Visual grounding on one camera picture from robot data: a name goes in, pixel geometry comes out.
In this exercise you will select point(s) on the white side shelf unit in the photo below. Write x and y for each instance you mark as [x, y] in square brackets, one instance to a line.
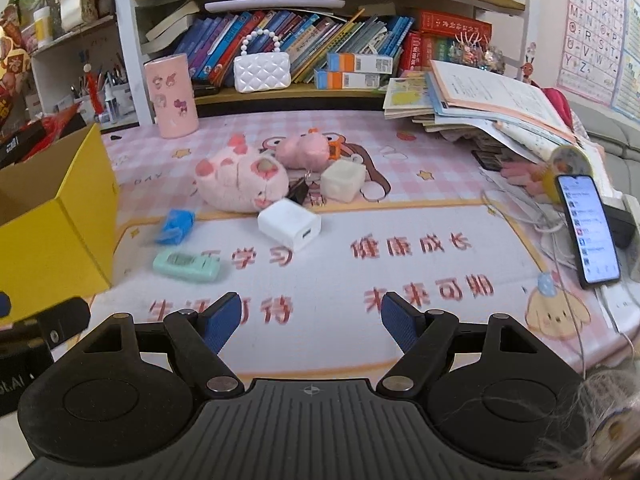
[60, 80]

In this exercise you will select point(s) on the white quilted pearl handbag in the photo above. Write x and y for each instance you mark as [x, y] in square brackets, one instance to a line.
[262, 71]

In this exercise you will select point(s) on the red dictionary book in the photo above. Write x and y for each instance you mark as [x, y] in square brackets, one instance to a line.
[449, 25]

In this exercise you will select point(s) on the small pink plush keychain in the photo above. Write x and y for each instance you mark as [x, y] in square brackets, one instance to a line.
[312, 151]

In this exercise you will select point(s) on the mint green eraser case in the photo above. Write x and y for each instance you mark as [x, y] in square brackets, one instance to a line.
[186, 267]

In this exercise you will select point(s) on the cream silicone earbud case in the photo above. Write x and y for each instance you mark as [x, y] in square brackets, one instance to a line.
[342, 181]

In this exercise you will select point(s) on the pink cylindrical pen holder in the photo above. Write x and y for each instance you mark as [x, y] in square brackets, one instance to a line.
[171, 93]

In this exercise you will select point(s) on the orange white box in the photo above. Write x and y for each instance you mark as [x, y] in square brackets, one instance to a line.
[360, 63]
[326, 80]

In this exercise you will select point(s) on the upper orange white box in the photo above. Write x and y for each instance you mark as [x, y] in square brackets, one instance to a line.
[360, 63]

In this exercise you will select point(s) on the alphabet wall poster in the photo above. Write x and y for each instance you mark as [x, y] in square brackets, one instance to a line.
[600, 56]

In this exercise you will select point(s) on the yellow cardboard box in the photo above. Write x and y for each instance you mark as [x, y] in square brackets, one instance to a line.
[58, 225]

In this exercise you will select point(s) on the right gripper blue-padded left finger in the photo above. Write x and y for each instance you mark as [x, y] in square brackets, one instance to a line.
[196, 339]

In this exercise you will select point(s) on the white usb charger cube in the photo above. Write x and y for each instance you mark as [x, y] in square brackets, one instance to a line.
[291, 225]

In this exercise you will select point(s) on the lower orange white box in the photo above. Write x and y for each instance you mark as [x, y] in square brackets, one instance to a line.
[326, 80]

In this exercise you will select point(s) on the orange snack bag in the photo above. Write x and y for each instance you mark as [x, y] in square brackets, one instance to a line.
[14, 61]

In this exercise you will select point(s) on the smartphone with lit screen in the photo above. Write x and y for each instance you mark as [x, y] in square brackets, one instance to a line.
[596, 257]

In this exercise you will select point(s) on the wooden bookshelf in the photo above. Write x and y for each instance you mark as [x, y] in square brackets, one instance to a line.
[135, 18]

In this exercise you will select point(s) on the stack of open books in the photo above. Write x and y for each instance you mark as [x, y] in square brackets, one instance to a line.
[534, 123]

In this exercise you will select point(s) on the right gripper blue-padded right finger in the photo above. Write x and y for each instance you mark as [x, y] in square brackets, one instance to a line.
[424, 339]

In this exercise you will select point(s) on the blue wrapper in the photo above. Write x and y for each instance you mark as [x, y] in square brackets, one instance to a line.
[176, 227]

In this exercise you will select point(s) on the large pink plush pig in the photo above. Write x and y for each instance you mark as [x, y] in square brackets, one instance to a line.
[239, 178]

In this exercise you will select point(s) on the pink checkered desk mat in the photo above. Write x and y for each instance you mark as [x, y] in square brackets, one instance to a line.
[430, 225]

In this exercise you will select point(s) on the row of colourful books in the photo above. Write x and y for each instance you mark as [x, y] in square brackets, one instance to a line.
[212, 41]

